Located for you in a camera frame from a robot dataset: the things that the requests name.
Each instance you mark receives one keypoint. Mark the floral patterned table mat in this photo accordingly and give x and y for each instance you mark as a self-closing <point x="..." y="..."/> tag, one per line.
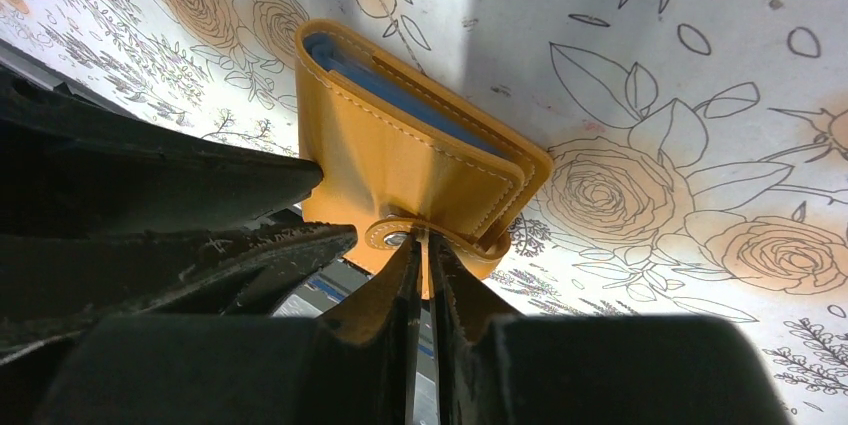
<point x="699" y="147"/>

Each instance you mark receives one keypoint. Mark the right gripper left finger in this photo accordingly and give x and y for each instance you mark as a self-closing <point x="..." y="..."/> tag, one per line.
<point x="353" y="364"/>

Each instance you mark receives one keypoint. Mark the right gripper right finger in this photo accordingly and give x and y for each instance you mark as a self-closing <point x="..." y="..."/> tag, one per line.
<point x="497" y="366"/>

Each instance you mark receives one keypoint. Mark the orange leather card holder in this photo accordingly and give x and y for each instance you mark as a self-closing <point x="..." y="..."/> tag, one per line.
<point x="400" y="153"/>

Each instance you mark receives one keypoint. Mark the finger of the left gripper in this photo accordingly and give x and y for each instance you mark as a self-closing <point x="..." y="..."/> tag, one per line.
<point x="72" y="169"/>
<point x="57" y="281"/>

